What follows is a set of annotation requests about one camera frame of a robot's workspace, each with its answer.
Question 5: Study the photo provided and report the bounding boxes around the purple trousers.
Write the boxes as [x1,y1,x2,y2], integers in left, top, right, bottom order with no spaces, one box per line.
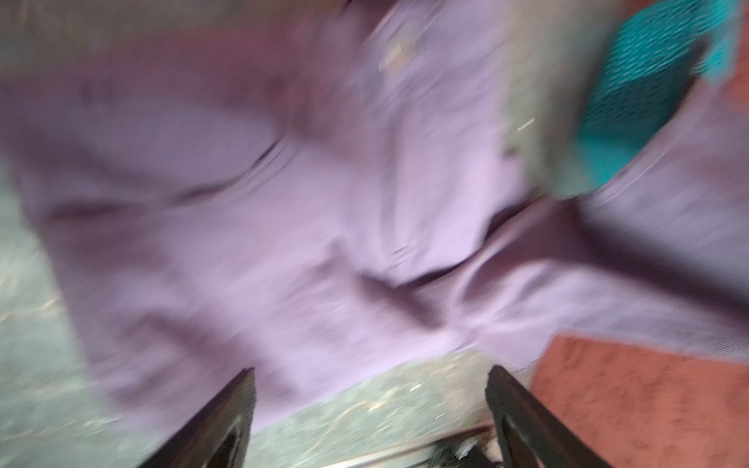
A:
[1,1,748,432]

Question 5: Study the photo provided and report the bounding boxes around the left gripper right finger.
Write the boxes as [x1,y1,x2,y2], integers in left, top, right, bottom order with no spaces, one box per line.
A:
[485,366,610,468]

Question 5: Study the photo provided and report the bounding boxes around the teal plastic basket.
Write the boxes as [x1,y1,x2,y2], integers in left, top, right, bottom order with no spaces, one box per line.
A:
[577,0,743,189]

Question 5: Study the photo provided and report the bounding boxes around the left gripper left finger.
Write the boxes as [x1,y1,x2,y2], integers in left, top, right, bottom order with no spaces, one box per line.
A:
[140,369,257,468]

